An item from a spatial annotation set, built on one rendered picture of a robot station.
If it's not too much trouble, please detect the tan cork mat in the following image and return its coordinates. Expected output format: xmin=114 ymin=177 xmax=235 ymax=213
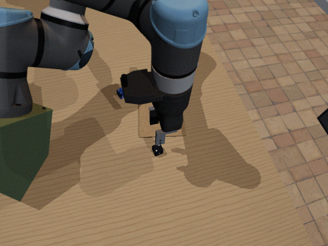
xmin=139 ymin=103 xmax=186 ymax=138

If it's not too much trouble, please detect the black die with white pips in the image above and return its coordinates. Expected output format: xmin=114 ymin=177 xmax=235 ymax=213
xmin=152 ymin=145 xmax=163 ymax=156

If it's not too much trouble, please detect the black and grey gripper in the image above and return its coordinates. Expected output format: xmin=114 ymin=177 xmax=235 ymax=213
xmin=120 ymin=63 xmax=196 ymax=146

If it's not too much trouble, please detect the blue die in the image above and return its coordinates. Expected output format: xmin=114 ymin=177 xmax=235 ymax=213
xmin=116 ymin=87 xmax=124 ymax=99

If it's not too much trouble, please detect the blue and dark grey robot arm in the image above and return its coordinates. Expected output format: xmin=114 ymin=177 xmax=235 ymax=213
xmin=0 ymin=0 xmax=209 ymax=118

